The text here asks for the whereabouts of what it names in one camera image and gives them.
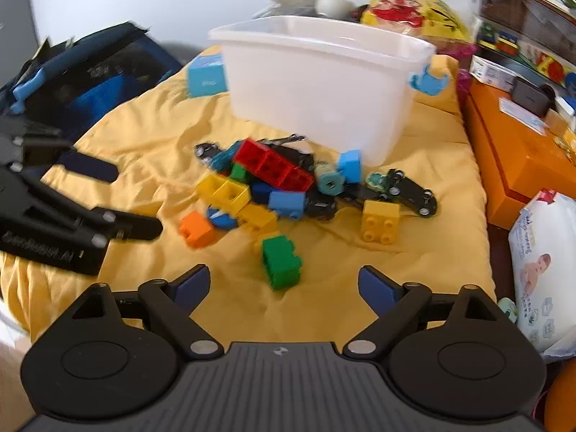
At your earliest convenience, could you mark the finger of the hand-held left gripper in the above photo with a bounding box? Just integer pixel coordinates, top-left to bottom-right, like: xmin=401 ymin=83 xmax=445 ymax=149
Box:
xmin=0 ymin=164 xmax=163 ymax=246
xmin=0 ymin=114 xmax=120 ymax=184

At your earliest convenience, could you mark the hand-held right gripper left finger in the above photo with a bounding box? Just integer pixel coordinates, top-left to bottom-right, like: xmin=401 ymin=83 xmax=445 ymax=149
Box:
xmin=72 ymin=264 xmax=225 ymax=363

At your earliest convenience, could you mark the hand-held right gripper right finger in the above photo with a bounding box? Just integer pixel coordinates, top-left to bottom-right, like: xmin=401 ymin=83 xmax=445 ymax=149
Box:
xmin=342 ymin=265 xmax=500 ymax=363

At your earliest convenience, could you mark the square yellow brick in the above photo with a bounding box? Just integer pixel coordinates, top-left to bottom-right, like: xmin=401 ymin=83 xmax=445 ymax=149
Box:
xmin=361 ymin=199 xmax=401 ymax=244

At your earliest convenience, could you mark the white plastic bin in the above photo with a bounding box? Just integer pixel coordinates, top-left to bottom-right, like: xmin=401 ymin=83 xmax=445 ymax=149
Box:
xmin=208 ymin=15 xmax=438 ymax=167

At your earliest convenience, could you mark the yellow blanket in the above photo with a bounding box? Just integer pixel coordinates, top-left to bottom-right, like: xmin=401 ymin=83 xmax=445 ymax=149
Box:
xmin=0 ymin=51 xmax=498 ymax=356

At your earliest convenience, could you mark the orange brick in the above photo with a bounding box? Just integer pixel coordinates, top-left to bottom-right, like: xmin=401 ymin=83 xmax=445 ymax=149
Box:
xmin=177 ymin=211 xmax=212 ymax=250

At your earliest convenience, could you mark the blue round piece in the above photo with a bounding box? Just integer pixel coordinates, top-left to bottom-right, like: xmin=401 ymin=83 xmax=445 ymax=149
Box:
xmin=206 ymin=207 xmax=237 ymax=230

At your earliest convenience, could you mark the dark blue fabric bag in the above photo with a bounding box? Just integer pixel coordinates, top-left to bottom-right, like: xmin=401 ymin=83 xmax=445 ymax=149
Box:
xmin=0 ymin=20 xmax=185 ymax=145

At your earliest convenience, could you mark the large green brick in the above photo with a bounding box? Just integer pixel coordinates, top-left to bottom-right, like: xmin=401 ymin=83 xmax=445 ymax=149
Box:
xmin=262 ymin=235 xmax=303 ymax=291

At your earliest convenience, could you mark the long yellow brick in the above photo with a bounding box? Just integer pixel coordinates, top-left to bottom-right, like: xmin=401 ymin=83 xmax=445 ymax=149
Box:
xmin=197 ymin=173 xmax=251 ymax=214

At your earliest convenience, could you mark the teal brick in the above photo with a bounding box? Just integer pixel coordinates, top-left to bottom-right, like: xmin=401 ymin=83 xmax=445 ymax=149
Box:
xmin=211 ymin=141 xmax=241 ymax=169

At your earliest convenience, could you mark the long red brick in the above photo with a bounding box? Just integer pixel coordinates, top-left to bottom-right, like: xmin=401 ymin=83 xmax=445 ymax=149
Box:
xmin=233 ymin=139 xmax=315 ymax=199

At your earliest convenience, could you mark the small light blue box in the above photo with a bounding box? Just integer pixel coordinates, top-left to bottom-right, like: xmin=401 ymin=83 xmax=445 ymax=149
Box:
xmin=186 ymin=53 xmax=228 ymax=99

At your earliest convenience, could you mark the grey panel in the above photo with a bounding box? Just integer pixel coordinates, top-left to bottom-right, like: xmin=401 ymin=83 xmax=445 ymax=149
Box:
xmin=0 ymin=0 xmax=41 ymax=86

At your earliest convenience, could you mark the baby wipes pack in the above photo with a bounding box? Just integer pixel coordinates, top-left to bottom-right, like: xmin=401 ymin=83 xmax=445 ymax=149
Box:
xmin=508 ymin=189 xmax=576 ymax=361

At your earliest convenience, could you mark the orange box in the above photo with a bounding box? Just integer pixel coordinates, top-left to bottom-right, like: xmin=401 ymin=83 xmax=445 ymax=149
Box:
xmin=463 ymin=83 xmax=576 ymax=230

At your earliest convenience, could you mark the blue bin latch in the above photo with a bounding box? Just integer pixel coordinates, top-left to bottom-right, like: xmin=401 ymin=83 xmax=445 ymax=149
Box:
xmin=408 ymin=56 xmax=451 ymax=96

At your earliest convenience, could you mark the white carton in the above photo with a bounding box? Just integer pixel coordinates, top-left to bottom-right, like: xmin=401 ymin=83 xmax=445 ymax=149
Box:
xmin=469 ymin=54 xmax=518 ymax=91

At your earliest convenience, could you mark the small black box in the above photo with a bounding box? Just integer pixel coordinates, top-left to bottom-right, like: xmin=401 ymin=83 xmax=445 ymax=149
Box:
xmin=510 ymin=76 xmax=556 ymax=117

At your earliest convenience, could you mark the yellow bag with red print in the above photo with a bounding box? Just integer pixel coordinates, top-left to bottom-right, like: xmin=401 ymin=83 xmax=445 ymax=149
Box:
xmin=360 ymin=0 xmax=473 ymax=46

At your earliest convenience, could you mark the clear storage box with toys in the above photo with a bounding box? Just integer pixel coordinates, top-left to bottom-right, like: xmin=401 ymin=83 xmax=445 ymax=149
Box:
xmin=470 ymin=0 xmax=576 ymax=86

